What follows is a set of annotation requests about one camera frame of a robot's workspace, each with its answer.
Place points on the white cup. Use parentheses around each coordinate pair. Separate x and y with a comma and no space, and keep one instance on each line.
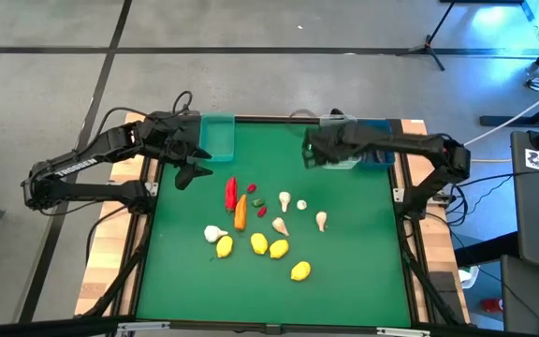
(470,275)

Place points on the green table mat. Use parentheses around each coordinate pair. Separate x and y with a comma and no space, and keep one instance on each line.
(344,281)

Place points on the blue plastic bin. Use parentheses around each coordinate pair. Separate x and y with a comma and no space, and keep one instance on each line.
(384,125)

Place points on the white garlic bulb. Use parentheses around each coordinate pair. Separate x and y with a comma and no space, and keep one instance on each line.
(284,200)
(321,220)
(213,233)
(280,226)

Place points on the silver corner bracket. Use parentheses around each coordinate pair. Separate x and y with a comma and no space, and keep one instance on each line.
(143,326)
(403,332)

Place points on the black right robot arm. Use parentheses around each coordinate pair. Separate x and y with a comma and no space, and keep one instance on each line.
(410,142)

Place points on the small round garlic bulb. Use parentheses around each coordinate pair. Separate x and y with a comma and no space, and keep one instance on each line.
(301,204)

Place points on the black table frame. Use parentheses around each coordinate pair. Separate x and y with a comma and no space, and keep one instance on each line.
(269,120)

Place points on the black tripod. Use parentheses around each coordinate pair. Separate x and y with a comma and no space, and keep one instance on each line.
(427,47)

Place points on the black extrusion crossbar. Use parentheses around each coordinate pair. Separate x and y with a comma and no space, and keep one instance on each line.
(40,327)

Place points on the black floor stand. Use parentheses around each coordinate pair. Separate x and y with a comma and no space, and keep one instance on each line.
(499,121)

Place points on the teal translucent plastic bin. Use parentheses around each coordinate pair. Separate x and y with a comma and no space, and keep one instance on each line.
(218,136)

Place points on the dark grey panel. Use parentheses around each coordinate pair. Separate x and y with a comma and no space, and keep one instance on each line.
(531,299)

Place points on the long red pepper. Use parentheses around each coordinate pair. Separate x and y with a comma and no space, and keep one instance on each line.
(231,193)

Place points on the clear plastic bin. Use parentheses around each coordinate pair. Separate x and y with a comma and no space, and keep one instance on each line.
(339,119)

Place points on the small red pepper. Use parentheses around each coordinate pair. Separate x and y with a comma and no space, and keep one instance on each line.
(262,211)
(251,187)

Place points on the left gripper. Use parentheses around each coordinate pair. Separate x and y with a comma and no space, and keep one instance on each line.
(178,136)

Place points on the red can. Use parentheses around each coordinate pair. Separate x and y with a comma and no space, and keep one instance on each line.
(491,305)

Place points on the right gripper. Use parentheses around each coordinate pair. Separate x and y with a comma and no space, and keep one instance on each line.
(344,142)

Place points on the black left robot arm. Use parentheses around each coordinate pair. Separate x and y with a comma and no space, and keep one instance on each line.
(77,166)

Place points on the silver mounting plate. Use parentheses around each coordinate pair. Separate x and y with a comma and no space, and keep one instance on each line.
(151,188)
(398,194)

